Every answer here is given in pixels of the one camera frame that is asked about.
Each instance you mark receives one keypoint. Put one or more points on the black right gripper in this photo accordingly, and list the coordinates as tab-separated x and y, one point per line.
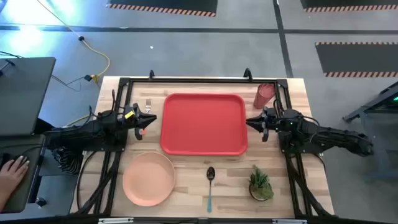
270	123

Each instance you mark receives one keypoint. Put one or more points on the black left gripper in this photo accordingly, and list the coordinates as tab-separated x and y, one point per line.
132	120

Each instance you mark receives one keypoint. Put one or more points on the silver fork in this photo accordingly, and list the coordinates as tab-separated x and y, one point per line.
148	104

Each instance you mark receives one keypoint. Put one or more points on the pink faceted cup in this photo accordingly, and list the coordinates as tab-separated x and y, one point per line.
263	95

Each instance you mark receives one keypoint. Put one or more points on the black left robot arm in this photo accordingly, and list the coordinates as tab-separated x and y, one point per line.
93	130

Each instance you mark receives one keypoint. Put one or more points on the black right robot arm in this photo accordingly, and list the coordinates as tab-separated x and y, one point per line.
335	137

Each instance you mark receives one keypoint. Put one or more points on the red plastic tray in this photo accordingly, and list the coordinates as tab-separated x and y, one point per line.
202	124

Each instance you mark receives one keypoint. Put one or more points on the black table clamp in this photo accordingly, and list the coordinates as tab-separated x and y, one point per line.
248	75
151	74

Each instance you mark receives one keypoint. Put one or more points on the small potted succulent plant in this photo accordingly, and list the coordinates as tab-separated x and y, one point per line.
260	185

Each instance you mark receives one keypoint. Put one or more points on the yellow and black plug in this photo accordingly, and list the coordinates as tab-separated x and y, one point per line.
93	77

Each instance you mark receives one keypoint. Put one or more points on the black hazard-striped floor mat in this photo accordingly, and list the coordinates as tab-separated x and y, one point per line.
348	4
161	5
357	59

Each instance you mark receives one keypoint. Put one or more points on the grey metal stand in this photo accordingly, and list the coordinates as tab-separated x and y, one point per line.
373	104

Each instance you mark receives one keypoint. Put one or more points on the dark grey monitor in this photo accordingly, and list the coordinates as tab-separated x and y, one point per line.
25	96

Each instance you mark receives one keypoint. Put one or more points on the black caster wheel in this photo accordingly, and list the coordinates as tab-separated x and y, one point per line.
40	202

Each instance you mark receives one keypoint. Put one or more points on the person's hand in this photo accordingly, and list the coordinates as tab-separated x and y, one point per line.
12	174

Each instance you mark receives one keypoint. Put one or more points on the dark grey side desk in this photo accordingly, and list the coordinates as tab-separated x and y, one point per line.
23	199

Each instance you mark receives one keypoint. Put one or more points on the black aluminium table frame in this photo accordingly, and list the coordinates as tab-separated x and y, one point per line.
202	80

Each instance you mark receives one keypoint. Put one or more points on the silver metal bracket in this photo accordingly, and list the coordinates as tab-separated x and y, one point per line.
289	221
115	221

